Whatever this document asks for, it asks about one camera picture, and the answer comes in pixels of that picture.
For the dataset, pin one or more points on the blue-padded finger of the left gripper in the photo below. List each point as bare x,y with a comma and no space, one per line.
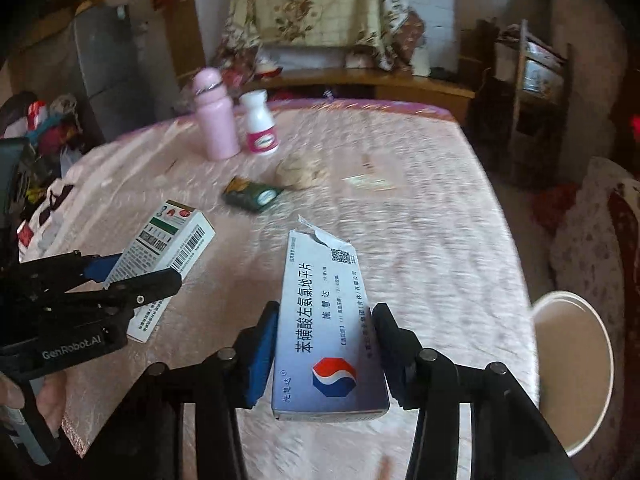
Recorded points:
98,268

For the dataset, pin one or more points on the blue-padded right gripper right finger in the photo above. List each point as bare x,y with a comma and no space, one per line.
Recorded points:
510,437

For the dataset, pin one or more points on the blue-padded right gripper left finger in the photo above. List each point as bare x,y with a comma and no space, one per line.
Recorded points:
143,437

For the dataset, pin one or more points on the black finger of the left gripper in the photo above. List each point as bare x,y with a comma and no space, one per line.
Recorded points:
138,291

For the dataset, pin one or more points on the white barcode carton box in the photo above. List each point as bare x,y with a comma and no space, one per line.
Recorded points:
174,237

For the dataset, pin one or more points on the dark green snack packet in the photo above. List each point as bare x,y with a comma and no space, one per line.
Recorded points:
250,196

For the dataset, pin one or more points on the blue white medicine box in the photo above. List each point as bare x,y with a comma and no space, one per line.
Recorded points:
327,366

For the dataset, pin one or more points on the beige cloth ball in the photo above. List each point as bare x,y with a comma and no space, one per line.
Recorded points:
300,171

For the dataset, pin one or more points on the cream trash bucket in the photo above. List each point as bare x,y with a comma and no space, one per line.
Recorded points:
575,367

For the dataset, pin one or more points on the person's left hand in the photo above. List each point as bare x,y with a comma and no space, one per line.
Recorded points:
50,400

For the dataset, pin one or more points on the pink thermos bottle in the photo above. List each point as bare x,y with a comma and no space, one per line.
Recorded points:
214,112

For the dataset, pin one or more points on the white pill bottle pink label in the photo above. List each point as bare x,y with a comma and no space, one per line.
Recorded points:
260,128

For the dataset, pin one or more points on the grey refrigerator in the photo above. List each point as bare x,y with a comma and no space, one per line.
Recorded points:
117,95

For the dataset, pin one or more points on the floral covered sofa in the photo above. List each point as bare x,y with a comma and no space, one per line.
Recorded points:
595,254

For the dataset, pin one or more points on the artificial flower bunch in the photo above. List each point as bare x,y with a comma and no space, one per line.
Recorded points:
237,68

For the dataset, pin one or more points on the pink quilted table cover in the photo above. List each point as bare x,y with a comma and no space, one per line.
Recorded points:
357,196

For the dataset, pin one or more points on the wooden tv cabinet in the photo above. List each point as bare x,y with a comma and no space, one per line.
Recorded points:
376,84

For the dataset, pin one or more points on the floral cloth covered television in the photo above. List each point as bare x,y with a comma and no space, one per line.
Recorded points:
387,31

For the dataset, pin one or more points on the wooden chair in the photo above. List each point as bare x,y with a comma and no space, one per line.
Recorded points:
521,110

